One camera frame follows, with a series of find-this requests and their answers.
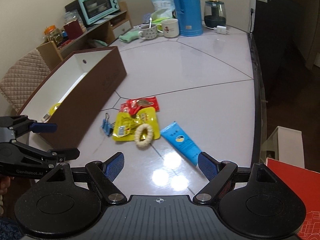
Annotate large yellow snack bag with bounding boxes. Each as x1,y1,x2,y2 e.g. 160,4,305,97
41,103,61,122

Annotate beige ring cracker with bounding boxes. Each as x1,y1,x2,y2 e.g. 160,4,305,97
134,124,153,148

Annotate blue binder clips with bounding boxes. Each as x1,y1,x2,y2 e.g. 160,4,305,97
101,113,115,137

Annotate small yellow snack packet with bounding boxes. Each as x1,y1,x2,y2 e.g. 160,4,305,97
112,107,161,141

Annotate blue hand cream tube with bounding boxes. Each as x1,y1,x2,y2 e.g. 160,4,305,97
161,122,201,166

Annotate red snack packet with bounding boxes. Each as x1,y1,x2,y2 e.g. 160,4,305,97
119,96,159,115

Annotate person left hand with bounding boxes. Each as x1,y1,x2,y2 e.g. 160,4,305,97
0,175,14,216

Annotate brown storage box white inside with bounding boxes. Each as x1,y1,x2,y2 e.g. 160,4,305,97
19,46,127,148

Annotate quilted beige chair cover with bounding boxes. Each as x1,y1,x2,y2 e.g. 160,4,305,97
1,49,50,112

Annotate orange lid glass jar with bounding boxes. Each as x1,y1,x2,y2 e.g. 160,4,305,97
44,25,63,47

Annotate red cardboard box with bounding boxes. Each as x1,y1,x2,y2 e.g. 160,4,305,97
265,157,320,240

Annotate dark red box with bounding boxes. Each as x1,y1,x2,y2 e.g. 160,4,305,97
63,20,83,40

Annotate wooden shelf cabinet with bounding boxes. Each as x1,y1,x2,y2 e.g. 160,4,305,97
37,1,132,70

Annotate green folded cloth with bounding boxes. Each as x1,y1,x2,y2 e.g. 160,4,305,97
118,30,139,43

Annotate teal toaster oven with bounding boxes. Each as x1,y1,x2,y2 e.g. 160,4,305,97
78,0,120,25

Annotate white power adapter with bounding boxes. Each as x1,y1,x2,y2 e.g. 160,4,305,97
215,25,228,35

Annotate patterned mug with spoon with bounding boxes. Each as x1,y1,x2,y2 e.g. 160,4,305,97
138,24,158,40

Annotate white mug with red print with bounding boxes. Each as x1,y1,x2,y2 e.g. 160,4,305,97
157,18,180,38

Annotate dark green electric kettle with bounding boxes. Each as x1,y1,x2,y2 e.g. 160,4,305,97
204,0,226,28

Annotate black refrigerator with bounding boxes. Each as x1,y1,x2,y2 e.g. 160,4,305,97
251,0,305,87

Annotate blue thermos flask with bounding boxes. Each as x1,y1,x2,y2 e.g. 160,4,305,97
174,0,203,37

